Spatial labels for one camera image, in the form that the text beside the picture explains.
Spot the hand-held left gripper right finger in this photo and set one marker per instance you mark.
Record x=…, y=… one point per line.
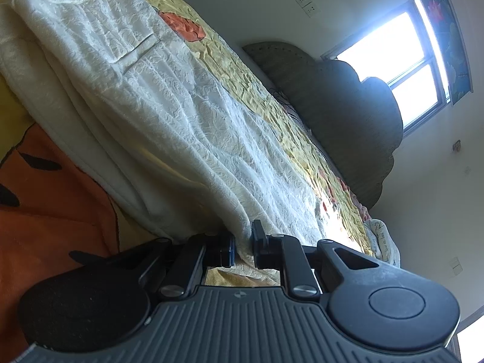
x=258, y=242

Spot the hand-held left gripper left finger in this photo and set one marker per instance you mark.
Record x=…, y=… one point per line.
x=227, y=250

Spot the white textured blanket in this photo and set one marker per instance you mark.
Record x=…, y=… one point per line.
x=151, y=121

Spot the white printed pillow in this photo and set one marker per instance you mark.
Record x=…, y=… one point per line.
x=385, y=240

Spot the yellow bed sheet orange prints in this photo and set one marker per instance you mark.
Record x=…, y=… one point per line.
x=234, y=77

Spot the orange blanket black spots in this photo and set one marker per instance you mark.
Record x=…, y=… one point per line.
x=49, y=211

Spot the window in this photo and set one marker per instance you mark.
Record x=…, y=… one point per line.
x=400, y=60

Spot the blue floral curtain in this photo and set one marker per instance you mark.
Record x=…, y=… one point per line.
x=450, y=37

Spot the white wall switch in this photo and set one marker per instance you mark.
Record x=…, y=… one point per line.
x=455, y=266

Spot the white wall socket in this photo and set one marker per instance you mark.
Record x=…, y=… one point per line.
x=313, y=10
x=301, y=0

